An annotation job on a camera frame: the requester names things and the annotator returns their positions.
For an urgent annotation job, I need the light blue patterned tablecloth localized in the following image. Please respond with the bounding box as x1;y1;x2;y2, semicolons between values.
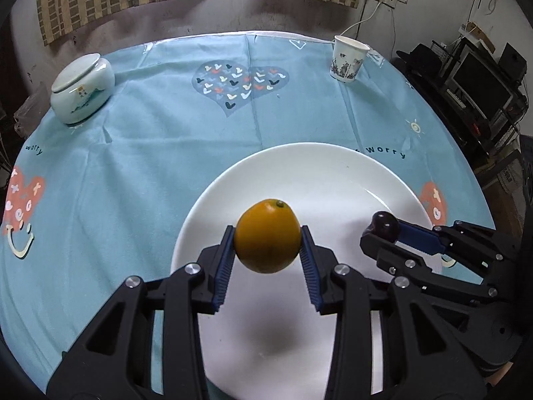
1;33;493;389

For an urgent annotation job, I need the patterned paper cup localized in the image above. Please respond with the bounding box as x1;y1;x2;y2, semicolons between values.
330;35;370;83

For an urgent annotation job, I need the small yellow tomato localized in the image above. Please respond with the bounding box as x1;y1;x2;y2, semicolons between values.
234;199;302;275

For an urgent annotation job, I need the black hat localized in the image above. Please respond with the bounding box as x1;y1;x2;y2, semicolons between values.
396;43;442;77

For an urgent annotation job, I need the white oval plate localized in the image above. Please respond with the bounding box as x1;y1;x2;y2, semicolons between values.
172;143;431;399

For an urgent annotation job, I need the dark purple plum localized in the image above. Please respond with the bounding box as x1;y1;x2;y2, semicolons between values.
369;211;401;243

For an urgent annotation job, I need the computer monitor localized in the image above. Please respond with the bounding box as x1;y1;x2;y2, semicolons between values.
450;50;513;120

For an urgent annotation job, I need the white power cable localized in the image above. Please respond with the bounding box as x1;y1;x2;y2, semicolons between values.
338;0;384;39

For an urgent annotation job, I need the celadon lidded ceramic jar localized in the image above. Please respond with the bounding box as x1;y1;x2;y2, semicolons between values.
50;53;116;126

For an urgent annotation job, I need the clear plastic bag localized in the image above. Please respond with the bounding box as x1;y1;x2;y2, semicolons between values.
14;82;50;139

